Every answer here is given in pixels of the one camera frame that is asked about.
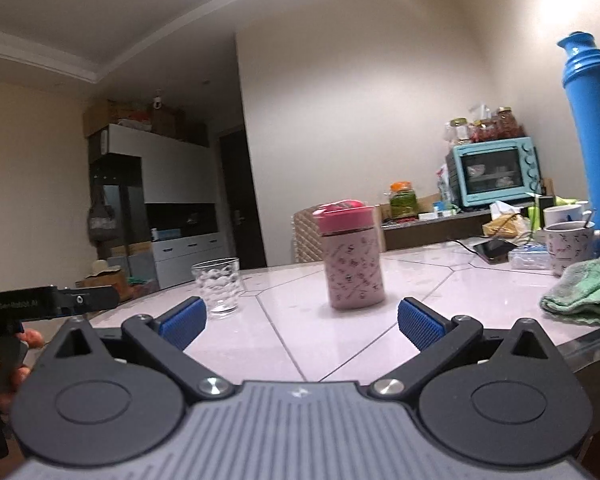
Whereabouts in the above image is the white printed snack bag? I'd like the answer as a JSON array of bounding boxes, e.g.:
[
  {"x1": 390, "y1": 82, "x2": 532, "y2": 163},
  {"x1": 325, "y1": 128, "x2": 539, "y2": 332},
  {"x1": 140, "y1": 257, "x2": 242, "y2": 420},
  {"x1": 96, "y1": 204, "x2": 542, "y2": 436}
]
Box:
[{"x1": 434, "y1": 164, "x2": 454, "y2": 204}]

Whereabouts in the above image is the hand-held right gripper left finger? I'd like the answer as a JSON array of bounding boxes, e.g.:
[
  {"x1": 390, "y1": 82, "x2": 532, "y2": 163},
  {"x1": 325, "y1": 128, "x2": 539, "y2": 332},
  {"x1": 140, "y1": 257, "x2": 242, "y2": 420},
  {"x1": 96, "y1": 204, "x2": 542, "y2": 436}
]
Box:
[{"x1": 55, "y1": 296, "x2": 233, "y2": 406}]

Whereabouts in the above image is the grey hanging bag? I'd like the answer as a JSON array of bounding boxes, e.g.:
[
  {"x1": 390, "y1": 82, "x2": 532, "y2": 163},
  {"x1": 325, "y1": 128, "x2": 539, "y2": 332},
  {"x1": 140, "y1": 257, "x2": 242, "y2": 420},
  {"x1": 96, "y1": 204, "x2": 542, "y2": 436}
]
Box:
[{"x1": 87, "y1": 186, "x2": 119, "y2": 244}]

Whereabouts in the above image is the plain white mug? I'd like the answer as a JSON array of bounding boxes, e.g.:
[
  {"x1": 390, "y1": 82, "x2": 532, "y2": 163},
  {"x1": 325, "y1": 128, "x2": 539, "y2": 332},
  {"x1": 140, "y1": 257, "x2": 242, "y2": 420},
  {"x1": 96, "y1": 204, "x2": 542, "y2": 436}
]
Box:
[{"x1": 542, "y1": 203, "x2": 592, "y2": 229}]

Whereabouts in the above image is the black smartphone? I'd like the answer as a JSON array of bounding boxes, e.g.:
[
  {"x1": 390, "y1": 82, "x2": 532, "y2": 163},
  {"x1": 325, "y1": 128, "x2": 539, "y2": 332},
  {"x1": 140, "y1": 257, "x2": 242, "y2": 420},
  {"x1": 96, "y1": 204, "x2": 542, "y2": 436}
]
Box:
[{"x1": 472, "y1": 239, "x2": 517, "y2": 265}]

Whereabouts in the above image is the black charging cable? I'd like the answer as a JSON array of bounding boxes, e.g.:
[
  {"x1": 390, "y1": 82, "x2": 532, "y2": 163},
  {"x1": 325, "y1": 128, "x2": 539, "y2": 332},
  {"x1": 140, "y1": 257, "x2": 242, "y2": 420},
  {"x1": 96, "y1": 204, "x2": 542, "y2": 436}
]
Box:
[{"x1": 449, "y1": 211, "x2": 537, "y2": 257}]

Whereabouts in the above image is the glass jar with pale contents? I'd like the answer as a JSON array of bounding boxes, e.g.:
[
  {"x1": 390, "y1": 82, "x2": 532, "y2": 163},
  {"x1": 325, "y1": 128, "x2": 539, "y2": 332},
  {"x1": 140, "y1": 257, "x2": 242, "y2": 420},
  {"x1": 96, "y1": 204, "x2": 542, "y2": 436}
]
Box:
[{"x1": 449, "y1": 117, "x2": 470, "y2": 145}]

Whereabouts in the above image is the blue thermos flask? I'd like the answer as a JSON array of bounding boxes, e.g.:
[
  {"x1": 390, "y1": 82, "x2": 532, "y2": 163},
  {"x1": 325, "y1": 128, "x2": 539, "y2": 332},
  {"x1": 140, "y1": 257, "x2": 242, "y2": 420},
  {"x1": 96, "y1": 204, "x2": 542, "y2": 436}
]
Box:
[{"x1": 556, "y1": 31, "x2": 600, "y2": 232}]

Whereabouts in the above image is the green jar with orange lid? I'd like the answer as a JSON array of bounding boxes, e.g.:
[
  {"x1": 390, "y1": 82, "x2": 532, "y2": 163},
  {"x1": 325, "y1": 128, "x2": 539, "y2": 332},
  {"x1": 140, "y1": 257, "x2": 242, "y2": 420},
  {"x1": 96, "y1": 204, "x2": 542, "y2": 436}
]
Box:
[{"x1": 389, "y1": 181, "x2": 420, "y2": 220}]

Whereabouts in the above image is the patterned white mug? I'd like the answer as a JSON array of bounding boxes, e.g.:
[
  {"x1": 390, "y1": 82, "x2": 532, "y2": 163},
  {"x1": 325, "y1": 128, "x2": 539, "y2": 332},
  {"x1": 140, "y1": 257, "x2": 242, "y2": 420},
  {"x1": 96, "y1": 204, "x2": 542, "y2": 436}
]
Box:
[{"x1": 543, "y1": 221, "x2": 597, "y2": 277}]

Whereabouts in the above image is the straw hat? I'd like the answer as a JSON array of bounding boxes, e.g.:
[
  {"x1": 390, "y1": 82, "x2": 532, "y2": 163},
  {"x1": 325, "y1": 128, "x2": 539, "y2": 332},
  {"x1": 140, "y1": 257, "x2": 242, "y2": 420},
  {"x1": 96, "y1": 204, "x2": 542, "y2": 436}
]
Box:
[{"x1": 83, "y1": 259, "x2": 124, "y2": 279}]

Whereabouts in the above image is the teal toaster oven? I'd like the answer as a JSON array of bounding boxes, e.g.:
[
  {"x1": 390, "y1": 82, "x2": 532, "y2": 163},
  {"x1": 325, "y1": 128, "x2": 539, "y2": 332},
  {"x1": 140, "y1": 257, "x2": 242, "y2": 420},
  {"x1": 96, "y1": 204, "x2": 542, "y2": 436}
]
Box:
[{"x1": 446, "y1": 137, "x2": 544, "y2": 212}]

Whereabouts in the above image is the clear plastic packet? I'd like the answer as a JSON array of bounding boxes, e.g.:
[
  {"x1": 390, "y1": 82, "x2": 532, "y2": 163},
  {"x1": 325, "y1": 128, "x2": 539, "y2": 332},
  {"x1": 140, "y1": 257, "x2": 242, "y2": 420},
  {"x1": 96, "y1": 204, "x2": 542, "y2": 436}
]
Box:
[{"x1": 509, "y1": 245, "x2": 554, "y2": 271}]

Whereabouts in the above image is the dark wooden door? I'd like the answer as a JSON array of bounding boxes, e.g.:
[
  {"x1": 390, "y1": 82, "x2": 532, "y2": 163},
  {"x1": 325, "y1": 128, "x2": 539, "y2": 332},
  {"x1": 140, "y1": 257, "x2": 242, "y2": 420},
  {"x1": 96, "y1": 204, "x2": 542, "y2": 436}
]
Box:
[{"x1": 217, "y1": 127, "x2": 267, "y2": 269}]

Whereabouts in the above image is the tall jar with red contents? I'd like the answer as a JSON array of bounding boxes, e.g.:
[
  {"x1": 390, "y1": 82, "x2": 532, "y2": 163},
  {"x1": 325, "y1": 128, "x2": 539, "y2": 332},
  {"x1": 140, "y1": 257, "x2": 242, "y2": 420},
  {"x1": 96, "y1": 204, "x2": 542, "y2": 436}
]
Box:
[{"x1": 495, "y1": 106, "x2": 525, "y2": 140}]

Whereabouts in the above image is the pink printed bottle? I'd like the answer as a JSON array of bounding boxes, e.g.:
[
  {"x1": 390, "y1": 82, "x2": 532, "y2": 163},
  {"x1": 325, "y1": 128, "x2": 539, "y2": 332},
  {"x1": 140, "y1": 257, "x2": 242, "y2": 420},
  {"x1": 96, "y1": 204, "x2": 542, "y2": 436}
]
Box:
[{"x1": 321, "y1": 230, "x2": 387, "y2": 311}]

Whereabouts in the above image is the cardboard box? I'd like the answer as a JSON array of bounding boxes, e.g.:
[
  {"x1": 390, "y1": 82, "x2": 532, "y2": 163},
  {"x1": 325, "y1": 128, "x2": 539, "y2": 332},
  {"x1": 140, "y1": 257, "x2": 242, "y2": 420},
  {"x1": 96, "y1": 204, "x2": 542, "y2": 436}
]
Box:
[
  {"x1": 151, "y1": 105, "x2": 187, "y2": 142},
  {"x1": 83, "y1": 100, "x2": 112, "y2": 137}
]

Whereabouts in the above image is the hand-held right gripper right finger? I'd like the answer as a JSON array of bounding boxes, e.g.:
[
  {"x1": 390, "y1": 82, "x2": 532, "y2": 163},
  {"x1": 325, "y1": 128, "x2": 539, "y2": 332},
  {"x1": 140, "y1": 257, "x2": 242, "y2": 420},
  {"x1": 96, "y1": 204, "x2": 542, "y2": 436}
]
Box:
[{"x1": 372, "y1": 297, "x2": 556, "y2": 406}]

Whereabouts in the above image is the chair with quilted beige cover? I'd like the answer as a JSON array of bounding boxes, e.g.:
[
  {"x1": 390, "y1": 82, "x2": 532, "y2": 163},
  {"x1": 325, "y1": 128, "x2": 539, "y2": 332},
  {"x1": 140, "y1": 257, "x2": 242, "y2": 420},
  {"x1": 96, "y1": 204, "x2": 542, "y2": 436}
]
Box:
[{"x1": 292, "y1": 205, "x2": 384, "y2": 264}]

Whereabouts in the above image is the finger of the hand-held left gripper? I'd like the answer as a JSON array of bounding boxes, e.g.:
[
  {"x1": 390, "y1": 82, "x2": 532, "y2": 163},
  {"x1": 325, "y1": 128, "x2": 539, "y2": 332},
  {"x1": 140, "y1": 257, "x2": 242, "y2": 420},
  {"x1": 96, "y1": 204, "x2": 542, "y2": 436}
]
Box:
[{"x1": 55, "y1": 285, "x2": 119, "y2": 320}]

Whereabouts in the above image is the yellow plastic bag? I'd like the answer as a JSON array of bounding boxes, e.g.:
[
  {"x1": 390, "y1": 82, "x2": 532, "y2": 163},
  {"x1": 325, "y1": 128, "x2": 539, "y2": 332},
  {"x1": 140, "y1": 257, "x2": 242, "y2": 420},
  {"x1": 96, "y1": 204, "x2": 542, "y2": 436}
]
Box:
[{"x1": 481, "y1": 212, "x2": 531, "y2": 239}]

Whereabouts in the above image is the wooden side shelf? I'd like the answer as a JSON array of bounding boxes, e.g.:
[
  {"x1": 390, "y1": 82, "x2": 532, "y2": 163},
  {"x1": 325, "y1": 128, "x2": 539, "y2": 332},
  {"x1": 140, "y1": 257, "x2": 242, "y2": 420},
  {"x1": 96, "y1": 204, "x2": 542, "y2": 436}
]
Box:
[{"x1": 375, "y1": 193, "x2": 536, "y2": 252}]

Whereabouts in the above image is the white and black cabinet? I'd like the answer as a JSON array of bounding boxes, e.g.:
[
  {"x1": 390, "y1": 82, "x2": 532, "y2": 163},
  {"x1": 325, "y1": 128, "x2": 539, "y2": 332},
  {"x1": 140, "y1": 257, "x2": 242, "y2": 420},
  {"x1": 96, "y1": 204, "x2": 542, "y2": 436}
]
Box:
[{"x1": 87, "y1": 123, "x2": 232, "y2": 291}]

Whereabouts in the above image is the pink bottle cap with strap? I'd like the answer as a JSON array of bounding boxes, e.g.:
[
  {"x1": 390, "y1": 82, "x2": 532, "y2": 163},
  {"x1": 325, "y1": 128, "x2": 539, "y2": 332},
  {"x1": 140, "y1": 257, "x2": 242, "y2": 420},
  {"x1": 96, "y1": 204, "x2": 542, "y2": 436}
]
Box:
[{"x1": 313, "y1": 200, "x2": 377, "y2": 237}]

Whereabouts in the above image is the small jar with red contents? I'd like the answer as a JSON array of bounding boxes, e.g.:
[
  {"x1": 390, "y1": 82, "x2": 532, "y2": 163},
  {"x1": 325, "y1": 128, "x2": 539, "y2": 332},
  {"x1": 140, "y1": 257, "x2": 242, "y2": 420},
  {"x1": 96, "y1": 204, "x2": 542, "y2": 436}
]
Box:
[{"x1": 472, "y1": 120, "x2": 497, "y2": 144}]

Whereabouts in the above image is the green towel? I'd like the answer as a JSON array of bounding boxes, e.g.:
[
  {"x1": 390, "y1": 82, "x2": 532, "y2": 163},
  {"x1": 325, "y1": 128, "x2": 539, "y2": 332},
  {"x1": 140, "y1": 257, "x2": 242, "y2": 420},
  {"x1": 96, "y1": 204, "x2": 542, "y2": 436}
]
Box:
[{"x1": 538, "y1": 252, "x2": 600, "y2": 327}]

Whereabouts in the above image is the clear dimpled glass cup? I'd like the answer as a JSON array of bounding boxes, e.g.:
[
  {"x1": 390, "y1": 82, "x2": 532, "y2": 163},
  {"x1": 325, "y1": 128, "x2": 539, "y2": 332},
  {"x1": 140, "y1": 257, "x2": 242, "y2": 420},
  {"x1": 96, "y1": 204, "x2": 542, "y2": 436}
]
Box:
[{"x1": 190, "y1": 257, "x2": 242, "y2": 319}]

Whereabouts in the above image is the person's left hand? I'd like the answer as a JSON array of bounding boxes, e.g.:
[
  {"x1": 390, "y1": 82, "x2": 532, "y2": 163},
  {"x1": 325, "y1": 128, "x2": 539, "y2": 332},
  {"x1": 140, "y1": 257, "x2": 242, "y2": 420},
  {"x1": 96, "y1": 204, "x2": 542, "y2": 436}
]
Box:
[{"x1": 0, "y1": 330, "x2": 46, "y2": 413}]

